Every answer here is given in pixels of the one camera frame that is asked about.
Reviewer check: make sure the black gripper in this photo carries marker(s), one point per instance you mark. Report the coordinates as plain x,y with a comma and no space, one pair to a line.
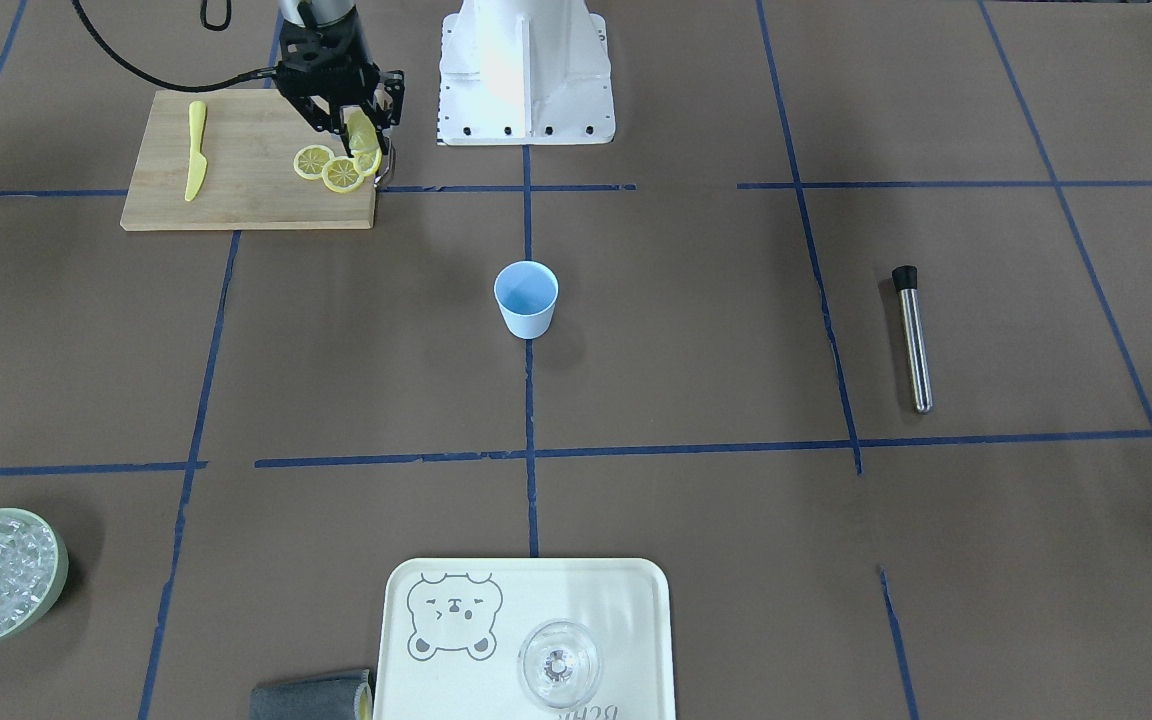
313,110

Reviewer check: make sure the yellow lemon slice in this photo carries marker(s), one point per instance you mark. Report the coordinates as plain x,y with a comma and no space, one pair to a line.
367,153

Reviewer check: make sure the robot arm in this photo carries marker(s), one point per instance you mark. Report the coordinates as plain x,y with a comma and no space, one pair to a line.
311,14

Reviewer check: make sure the light blue cup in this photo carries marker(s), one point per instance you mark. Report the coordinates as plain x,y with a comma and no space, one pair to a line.
526,294

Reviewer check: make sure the bamboo cutting board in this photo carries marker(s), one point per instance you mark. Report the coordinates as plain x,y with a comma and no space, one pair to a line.
250,138

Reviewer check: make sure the yellow plastic knife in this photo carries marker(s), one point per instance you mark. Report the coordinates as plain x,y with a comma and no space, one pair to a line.
197,163

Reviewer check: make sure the cream bear tray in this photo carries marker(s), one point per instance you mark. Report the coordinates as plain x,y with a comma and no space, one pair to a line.
452,629

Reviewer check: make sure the steel muddler with black cap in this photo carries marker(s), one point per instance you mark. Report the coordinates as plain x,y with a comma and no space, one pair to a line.
905,280

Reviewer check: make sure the grey folded cloth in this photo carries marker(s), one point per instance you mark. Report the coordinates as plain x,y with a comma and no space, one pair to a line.
346,695

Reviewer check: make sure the clear wine glass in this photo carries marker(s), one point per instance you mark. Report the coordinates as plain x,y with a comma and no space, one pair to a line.
560,665

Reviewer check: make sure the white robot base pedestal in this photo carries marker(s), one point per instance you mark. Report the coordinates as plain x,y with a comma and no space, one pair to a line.
525,73

